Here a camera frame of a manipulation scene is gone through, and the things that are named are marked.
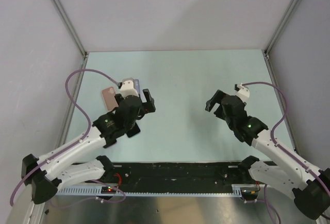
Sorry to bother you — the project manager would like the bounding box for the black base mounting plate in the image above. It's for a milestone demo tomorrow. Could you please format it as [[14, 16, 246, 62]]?
[[104, 162, 255, 195]]

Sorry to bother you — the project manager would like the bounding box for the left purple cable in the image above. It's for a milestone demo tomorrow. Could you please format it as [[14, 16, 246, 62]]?
[[9, 68, 122, 206]]

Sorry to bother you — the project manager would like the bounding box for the pink phone case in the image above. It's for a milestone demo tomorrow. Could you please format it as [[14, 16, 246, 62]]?
[[101, 87, 118, 111]]

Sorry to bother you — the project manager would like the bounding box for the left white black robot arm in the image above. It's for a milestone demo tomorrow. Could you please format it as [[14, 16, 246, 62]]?
[[21, 89, 156, 204]]

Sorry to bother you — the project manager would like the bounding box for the aluminium frame post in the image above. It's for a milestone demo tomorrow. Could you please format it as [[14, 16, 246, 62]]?
[[50, 0, 88, 59], [263, 0, 302, 59]]

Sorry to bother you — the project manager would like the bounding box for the black phone purple edge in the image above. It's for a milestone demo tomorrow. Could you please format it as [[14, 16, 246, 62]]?
[[103, 138, 117, 148]]

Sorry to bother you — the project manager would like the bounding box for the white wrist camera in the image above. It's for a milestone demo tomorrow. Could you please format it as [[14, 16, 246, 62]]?
[[120, 78, 139, 99], [234, 84, 250, 102]]

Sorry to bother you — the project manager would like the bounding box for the small circuit board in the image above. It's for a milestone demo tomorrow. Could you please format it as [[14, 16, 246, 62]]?
[[101, 186, 117, 194], [241, 187, 259, 201]]

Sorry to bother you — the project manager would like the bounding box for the left aluminium frame post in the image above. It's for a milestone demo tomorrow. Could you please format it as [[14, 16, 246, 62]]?
[[50, 0, 88, 59]]

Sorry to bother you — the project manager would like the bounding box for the right aluminium frame post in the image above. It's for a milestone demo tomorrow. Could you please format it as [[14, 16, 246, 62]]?
[[263, 0, 302, 59]]

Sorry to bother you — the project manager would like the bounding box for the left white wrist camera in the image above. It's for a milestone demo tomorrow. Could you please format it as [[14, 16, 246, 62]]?
[[120, 78, 139, 99]]

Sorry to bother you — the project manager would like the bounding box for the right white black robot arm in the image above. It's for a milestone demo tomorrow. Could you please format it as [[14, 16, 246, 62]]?
[[205, 87, 329, 220]]

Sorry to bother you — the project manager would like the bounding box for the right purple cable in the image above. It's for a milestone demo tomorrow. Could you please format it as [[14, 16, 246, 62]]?
[[242, 81, 330, 199]]

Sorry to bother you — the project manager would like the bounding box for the right small circuit board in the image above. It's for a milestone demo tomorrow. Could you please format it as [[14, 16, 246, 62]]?
[[241, 187, 259, 201]]

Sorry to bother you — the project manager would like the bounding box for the white slotted cable duct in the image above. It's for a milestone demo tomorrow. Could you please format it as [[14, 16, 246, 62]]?
[[57, 185, 242, 198]]

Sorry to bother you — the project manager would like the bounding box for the left small circuit board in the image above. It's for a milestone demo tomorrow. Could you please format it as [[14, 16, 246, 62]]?
[[101, 186, 117, 194]]

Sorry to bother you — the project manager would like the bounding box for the purple cable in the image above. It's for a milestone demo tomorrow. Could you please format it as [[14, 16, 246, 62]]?
[[9, 68, 122, 206], [242, 81, 330, 199]]

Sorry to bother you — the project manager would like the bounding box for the black phone teal edge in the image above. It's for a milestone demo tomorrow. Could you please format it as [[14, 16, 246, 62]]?
[[126, 123, 141, 138]]

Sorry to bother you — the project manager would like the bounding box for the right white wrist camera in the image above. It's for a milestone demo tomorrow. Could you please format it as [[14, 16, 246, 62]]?
[[234, 84, 250, 102]]

